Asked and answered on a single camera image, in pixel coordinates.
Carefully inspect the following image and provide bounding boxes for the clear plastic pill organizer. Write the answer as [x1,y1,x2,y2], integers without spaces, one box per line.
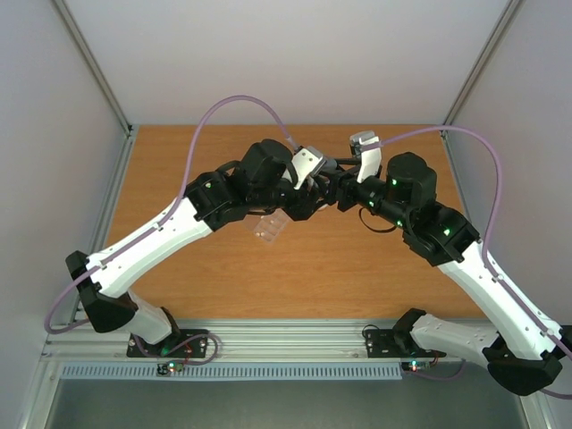
[243,210,290,243]

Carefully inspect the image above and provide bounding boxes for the orange pill bottle grey cap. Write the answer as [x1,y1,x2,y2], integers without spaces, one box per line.
[309,156,338,189]

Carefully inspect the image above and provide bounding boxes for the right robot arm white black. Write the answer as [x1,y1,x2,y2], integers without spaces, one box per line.
[331,152,571,396]

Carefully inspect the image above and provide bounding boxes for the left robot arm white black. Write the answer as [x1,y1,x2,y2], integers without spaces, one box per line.
[65,139,325,356]

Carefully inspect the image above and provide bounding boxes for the small pills in organizer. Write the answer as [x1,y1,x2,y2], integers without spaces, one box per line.
[254,215,278,240]

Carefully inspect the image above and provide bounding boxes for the right small circuit board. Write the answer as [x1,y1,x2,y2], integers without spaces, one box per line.
[401,359,437,373]

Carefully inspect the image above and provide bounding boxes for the small circuit board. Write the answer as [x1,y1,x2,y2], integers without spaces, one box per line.
[156,360,185,376]
[401,359,437,373]

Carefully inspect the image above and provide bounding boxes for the left small circuit board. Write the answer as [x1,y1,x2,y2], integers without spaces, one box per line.
[156,360,185,376]

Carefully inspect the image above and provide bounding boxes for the aluminium front frame rail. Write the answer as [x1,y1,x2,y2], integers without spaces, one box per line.
[40,317,533,361]

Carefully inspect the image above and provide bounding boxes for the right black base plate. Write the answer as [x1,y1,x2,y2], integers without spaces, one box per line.
[361,324,446,359]

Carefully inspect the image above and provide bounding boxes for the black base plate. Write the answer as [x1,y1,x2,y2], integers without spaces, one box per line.
[126,328,209,359]
[361,324,446,359]

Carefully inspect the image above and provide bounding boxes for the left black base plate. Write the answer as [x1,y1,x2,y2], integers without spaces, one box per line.
[126,328,209,359]

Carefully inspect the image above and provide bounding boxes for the right aluminium corner post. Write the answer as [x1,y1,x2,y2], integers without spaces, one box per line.
[443,0,525,125]

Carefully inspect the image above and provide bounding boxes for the aluminium corner post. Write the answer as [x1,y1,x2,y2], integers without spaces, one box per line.
[51,0,132,135]
[443,0,525,125]

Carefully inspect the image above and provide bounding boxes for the grey slotted cable duct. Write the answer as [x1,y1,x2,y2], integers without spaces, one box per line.
[60,362,402,382]

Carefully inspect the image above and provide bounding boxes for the left aluminium corner post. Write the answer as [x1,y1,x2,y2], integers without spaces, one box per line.
[51,0,132,135]

